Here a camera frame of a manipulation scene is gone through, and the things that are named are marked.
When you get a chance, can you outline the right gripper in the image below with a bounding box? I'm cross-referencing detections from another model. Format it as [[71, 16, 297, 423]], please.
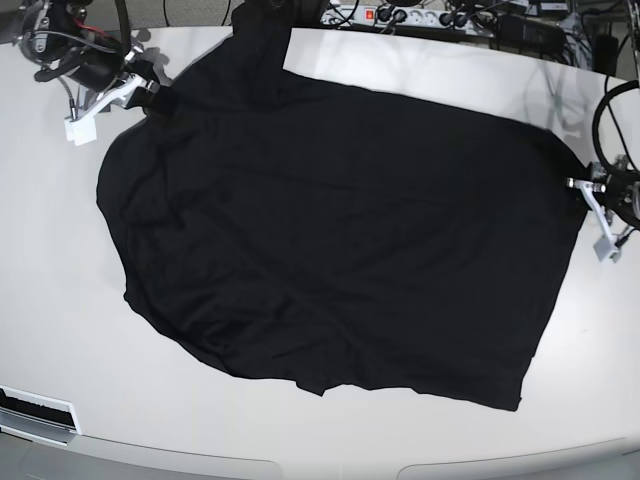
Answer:
[[59, 47, 150, 99]]

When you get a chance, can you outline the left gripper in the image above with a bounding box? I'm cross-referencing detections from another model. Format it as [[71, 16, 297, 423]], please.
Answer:
[[602, 157, 639, 225]]

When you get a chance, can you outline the black t-shirt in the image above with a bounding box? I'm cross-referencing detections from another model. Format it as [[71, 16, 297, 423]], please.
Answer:
[[97, 1, 586, 411]]

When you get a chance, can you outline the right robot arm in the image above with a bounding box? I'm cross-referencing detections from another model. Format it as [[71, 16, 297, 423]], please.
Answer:
[[9, 1, 148, 93]]

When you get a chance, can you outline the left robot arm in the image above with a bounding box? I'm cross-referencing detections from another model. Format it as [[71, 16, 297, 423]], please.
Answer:
[[591, 80, 639, 230]]

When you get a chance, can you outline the white power strip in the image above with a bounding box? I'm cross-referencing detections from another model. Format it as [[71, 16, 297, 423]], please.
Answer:
[[320, 2, 493, 37]]

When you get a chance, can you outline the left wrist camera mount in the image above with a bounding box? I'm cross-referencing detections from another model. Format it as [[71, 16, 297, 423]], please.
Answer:
[[566, 162, 632, 263]]

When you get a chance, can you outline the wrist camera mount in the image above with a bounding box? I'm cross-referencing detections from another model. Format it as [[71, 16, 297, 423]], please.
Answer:
[[566, 162, 632, 263], [64, 60, 162, 146]]

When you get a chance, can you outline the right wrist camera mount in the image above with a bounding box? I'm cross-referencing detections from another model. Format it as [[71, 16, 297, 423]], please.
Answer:
[[64, 60, 162, 146]]

